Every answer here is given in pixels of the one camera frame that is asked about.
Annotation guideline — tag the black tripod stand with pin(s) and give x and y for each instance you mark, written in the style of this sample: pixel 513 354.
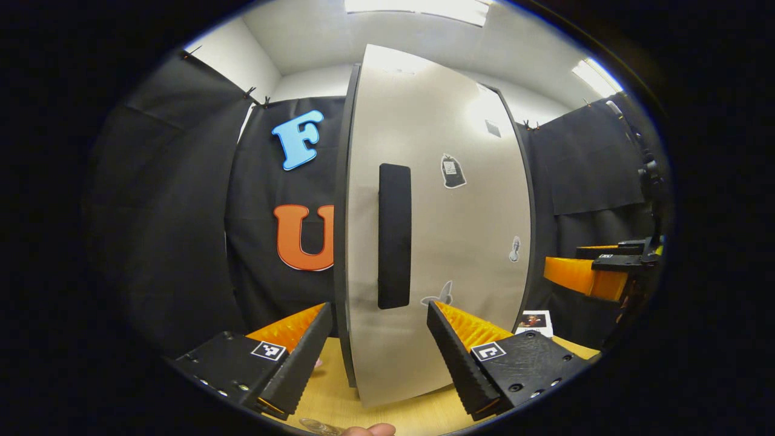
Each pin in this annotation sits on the black tripod stand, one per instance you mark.
pixel 648 163

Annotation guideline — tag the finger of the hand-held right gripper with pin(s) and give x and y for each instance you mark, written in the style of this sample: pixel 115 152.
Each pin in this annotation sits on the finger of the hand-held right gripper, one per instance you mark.
pixel 623 248
pixel 581 277

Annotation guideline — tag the printed photo card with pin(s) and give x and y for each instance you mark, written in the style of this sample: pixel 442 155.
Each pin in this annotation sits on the printed photo card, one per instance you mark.
pixel 536 322

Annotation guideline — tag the small ceiling light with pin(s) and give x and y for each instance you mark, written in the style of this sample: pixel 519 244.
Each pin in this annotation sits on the small ceiling light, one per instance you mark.
pixel 596 75

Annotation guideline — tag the dark framed cabinet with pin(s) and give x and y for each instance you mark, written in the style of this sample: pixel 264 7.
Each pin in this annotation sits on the dark framed cabinet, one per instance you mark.
pixel 340 242

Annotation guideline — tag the black backdrop cloth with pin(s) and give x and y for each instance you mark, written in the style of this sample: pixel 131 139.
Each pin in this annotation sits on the black backdrop cloth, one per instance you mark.
pixel 169 212

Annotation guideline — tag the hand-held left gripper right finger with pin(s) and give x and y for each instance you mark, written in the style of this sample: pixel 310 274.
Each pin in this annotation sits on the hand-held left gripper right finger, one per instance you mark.
pixel 454 357

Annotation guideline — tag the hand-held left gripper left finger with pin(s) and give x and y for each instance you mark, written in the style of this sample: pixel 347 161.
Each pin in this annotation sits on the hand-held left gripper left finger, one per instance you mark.
pixel 301 363

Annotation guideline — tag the long ceiling light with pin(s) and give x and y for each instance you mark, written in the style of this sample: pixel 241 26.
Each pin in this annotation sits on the long ceiling light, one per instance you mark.
pixel 418 9

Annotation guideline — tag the grey cabinet door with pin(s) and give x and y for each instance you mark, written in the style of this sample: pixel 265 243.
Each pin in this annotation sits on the grey cabinet door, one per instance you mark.
pixel 472 242

